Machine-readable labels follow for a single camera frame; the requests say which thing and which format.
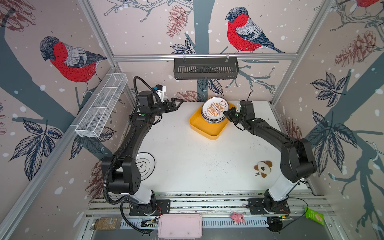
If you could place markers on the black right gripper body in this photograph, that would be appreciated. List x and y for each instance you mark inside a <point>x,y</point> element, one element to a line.
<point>236,117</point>

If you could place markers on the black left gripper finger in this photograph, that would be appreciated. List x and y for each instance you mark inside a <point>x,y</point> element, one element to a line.
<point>176,105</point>
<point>176,100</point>

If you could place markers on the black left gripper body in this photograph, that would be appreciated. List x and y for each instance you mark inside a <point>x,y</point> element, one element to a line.
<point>164,108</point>

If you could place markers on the orange plate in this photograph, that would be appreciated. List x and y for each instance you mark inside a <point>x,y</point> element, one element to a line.
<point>213,108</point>

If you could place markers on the green rim plate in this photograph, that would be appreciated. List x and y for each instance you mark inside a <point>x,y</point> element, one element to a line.
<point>214,121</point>

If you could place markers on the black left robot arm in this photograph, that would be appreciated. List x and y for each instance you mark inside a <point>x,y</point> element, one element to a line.
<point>121,176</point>

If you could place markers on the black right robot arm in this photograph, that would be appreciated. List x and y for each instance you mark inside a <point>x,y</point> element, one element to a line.
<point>297,158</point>

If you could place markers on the yellow plastic bin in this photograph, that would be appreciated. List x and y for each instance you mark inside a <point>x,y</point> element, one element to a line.
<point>210,131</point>

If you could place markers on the brown white plush toy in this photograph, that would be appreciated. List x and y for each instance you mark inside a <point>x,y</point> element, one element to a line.
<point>263,168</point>

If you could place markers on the pink pig toy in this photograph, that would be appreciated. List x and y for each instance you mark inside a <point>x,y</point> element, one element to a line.
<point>238,218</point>

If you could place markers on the pink plastic tray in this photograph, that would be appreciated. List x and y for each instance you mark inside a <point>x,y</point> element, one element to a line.
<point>180,226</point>

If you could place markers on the brown grain bag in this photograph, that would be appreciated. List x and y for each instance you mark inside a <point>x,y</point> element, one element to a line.
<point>106,224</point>

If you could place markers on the green snack packet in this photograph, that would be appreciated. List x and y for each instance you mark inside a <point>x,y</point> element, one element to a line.
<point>314,216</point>

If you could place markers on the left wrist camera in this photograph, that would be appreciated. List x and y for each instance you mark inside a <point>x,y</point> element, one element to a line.
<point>160,90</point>

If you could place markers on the black hanging wire basket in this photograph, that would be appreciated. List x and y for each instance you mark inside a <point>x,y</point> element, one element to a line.
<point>206,69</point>

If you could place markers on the white wire mesh shelf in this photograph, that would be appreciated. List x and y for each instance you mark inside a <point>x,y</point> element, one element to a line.
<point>99,112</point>

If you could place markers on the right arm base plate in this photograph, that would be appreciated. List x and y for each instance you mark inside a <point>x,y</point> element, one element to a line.
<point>258,206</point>

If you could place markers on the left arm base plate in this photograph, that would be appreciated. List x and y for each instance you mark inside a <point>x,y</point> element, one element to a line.
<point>157,209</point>

